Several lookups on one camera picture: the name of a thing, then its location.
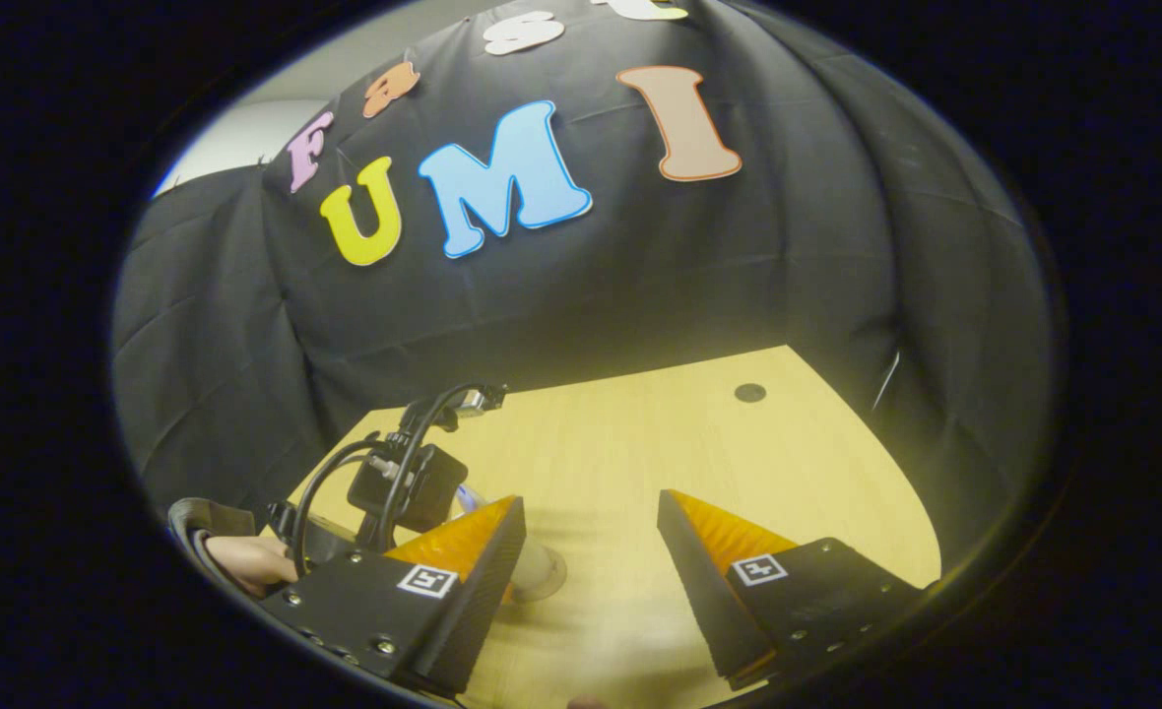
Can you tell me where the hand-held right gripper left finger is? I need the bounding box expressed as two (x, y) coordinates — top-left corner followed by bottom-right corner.
(261, 494), (528, 700)

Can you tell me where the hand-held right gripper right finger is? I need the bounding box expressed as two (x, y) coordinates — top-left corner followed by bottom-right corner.
(657, 489), (927, 692)

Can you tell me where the white cup with wooden handle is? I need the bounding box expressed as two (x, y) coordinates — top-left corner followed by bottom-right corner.
(507, 540), (568, 604)

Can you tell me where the wooden desktop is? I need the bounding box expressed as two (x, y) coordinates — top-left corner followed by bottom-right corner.
(286, 345), (942, 709)

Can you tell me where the black backdrop cloth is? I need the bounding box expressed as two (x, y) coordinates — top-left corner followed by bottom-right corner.
(113, 0), (1050, 572)

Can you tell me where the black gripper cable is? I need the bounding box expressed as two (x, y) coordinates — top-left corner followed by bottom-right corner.
(293, 438), (385, 577)
(379, 384), (488, 548)

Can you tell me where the white cable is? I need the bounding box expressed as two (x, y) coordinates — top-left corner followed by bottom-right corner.
(871, 352), (902, 410)

